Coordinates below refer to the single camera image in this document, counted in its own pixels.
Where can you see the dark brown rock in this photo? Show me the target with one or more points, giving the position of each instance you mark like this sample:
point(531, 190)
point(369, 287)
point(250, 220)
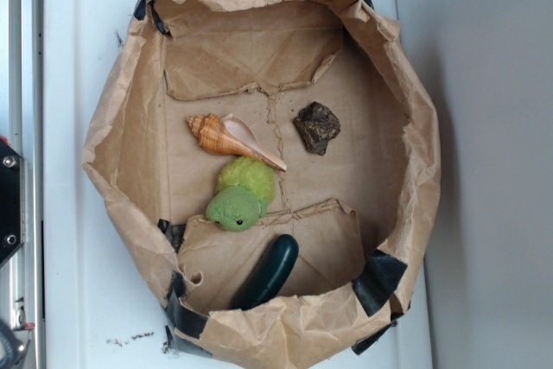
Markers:
point(317, 125)

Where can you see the aluminium frame rail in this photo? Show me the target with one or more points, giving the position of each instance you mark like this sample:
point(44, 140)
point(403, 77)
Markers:
point(22, 313)

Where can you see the black metal bracket plate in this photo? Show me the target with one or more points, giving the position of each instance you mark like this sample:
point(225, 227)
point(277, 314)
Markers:
point(12, 202)

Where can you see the brown paper-lined cardboard box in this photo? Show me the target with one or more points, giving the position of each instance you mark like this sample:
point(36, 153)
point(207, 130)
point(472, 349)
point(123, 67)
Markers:
point(361, 214)

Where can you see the dark green cucumber toy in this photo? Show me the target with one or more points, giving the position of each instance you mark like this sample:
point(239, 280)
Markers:
point(270, 274)

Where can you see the green plush turtle toy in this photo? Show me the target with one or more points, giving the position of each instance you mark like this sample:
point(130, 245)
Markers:
point(245, 189)

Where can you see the orange spiral seashell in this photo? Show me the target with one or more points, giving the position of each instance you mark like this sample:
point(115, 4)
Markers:
point(230, 135)

